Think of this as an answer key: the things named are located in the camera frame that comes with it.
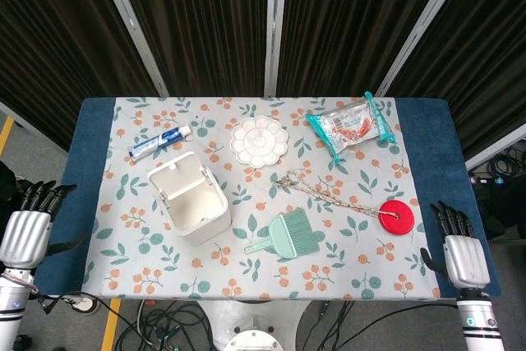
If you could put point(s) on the black power strip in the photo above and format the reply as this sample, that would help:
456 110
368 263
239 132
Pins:
487 181

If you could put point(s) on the blue table cover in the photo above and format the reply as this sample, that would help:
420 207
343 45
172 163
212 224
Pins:
435 153

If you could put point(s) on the red round disc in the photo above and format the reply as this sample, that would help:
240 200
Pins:
395 216

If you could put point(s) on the floral patterned tablecloth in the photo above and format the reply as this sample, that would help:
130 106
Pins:
255 203

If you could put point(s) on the clear teal snack bag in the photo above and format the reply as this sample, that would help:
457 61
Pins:
352 126

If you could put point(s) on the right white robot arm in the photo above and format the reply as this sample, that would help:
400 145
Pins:
478 320

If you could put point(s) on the blue white toothpaste tube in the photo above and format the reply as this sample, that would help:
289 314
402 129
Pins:
158 142

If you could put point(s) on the teal hand brush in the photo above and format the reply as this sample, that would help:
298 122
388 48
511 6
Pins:
303 229

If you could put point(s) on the teal dustpan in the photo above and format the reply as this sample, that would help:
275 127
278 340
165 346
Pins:
276 240

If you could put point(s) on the white flower paint palette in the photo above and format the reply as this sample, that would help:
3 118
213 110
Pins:
259 142

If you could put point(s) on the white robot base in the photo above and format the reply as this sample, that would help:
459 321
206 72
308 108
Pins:
257 326

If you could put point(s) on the white black sneaker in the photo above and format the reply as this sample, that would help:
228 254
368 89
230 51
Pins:
80 304

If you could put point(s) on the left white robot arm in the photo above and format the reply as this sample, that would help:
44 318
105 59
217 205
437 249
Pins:
10 306

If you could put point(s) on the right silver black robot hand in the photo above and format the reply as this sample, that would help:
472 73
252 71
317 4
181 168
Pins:
464 256

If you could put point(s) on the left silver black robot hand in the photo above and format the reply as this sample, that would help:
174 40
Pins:
24 234

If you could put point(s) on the white plastic bin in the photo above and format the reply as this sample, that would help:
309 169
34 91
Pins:
193 199

